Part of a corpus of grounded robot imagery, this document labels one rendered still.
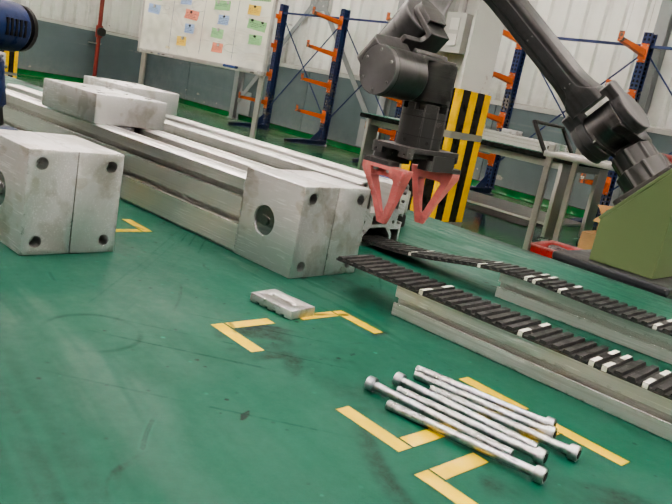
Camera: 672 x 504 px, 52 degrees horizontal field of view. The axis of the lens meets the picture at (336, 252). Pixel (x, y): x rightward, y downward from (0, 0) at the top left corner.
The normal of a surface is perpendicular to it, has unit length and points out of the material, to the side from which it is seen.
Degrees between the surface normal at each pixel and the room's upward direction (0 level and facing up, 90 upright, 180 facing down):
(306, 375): 0
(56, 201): 90
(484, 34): 90
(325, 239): 90
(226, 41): 90
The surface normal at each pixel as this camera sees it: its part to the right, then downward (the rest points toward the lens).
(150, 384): 0.19, -0.96
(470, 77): 0.66, 0.29
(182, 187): -0.68, 0.04
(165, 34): -0.45, 0.12
